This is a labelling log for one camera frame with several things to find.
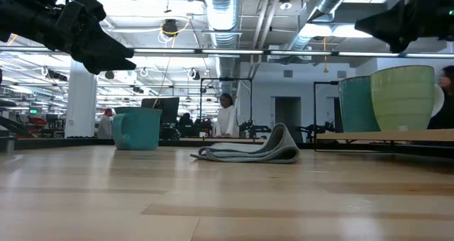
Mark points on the person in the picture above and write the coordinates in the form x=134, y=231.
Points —
x=185, y=124
x=445, y=102
x=105, y=125
x=227, y=120

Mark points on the white round pillar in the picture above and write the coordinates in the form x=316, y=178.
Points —
x=81, y=106

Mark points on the black table edge rail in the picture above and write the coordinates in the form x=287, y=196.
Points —
x=64, y=142

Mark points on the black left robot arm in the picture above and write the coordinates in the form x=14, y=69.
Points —
x=28, y=14

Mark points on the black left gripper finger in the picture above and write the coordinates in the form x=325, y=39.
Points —
x=95, y=71
x=106, y=51

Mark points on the green and white mug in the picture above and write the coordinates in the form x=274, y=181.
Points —
x=402, y=99

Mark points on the tall teal cup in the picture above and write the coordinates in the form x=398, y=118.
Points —
x=356, y=106

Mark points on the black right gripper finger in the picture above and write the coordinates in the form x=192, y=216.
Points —
x=393, y=21
x=401, y=46

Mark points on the black monitor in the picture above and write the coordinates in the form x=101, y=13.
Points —
x=166, y=108

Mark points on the silver ventilation duct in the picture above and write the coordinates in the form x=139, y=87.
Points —
x=222, y=17

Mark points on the teal speckled enamel mug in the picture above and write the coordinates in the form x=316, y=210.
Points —
x=140, y=131

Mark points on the grey folded cloth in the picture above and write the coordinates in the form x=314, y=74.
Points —
x=255, y=152

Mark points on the black ceiling camera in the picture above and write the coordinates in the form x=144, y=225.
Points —
x=170, y=27

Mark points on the long ceiling light bar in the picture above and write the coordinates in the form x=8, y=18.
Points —
x=198, y=51

